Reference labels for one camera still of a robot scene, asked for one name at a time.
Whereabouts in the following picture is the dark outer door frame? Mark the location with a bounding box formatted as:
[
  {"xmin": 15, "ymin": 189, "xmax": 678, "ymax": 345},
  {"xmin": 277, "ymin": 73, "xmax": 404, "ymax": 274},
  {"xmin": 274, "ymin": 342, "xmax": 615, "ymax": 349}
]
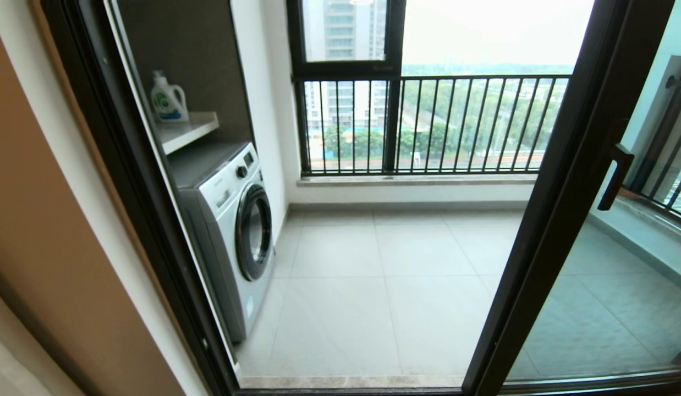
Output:
[{"xmin": 39, "ymin": 0, "xmax": 681, "ymax": 396}]

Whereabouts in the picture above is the white front-load washing machine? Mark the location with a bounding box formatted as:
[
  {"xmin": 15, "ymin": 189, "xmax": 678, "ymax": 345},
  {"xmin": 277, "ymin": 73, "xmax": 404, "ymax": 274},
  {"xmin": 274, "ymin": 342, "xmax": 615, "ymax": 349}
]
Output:
[{"xmin": 167, "ymin": 141, "xmax": 276, "ymax": 343}]

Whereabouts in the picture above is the dark framed sliding glass door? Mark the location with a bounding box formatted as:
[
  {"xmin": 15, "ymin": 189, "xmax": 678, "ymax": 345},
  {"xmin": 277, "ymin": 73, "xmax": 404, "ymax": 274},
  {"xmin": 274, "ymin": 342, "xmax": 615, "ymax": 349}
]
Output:
[{"xmin": 463, "ymin": 0, "xmax": 681, "ymax": 396}]

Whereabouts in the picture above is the dark window frame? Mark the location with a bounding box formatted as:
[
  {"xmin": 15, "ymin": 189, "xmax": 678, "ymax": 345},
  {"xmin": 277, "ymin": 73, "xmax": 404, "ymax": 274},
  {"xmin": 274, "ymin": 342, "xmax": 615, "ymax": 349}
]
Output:
[{"xmin": 285, "ymin": 0, "xmax": 407, "ymax": 175}]

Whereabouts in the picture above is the grey stone window sill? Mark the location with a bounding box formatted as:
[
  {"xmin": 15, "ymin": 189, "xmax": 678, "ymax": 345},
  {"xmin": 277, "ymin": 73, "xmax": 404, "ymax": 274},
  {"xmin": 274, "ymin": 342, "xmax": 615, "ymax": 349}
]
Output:
[{"xmin": 296, "ymin": 173, "xmax": 539, "ymax": 189}]

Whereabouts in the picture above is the dark door handle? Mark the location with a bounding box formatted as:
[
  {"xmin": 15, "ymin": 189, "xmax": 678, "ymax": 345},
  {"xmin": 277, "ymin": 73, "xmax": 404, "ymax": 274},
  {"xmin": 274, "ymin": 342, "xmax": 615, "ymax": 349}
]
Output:
[{"xmin": 596, "ymin": 144, "xmax": 635, "ymax": 212}]

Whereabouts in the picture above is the white stone shelf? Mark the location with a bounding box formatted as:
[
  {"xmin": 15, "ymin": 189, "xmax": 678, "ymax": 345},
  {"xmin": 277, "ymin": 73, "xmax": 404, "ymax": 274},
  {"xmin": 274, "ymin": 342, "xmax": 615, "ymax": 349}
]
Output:
[{"xmin": 155, "ymin": 112, "xmax": 220, "ymax": 155}]

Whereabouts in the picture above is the black metal balcony railing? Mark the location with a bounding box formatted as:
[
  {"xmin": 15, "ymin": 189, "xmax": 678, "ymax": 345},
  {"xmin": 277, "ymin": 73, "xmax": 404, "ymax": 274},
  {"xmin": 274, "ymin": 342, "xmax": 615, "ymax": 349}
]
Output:
[{"xmin": 293, "ymin": 74, "xmax": 572, "ymax": 177}]

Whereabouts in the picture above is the white detergent bottle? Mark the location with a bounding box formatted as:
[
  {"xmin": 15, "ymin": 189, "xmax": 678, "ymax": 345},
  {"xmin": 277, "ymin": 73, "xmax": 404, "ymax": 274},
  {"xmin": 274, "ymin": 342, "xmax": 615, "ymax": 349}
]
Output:
[{"xmin": 150, "ymin": 70, "xmax": 190, "ymax": 123}]

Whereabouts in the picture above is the black side balcony railing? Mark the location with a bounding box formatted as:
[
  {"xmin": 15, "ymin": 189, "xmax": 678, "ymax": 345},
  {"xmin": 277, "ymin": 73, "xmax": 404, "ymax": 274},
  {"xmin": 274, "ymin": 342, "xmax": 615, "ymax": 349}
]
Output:
[{"xmin": 621, "ymin": 55, "xmax": 681, "ymax": 226}]

